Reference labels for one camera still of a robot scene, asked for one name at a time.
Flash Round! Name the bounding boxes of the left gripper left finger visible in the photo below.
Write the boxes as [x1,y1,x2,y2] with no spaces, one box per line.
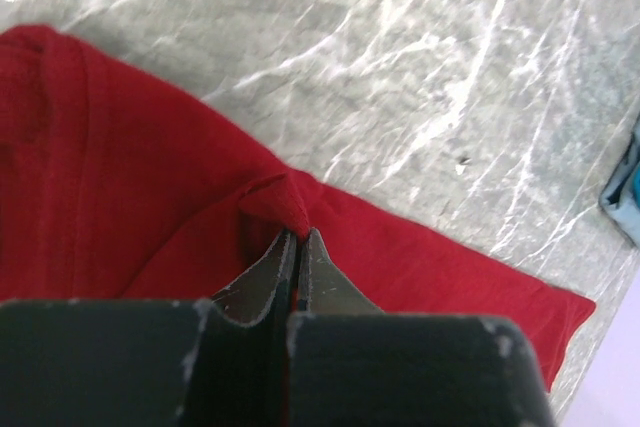
[212,230,297,326]

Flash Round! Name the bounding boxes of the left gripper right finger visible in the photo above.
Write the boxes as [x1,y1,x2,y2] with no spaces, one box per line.
[296,228,383,315]

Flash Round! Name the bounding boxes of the red t shirt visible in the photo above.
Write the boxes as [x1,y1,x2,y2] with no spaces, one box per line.
[0,23,597,427]

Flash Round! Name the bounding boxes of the grey blue folded shirt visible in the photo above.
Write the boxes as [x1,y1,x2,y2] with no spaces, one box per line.
[599,120,639,247]

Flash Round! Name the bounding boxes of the dark teal folded shirt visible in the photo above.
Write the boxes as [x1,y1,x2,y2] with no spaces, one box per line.
[619,124,639,207]

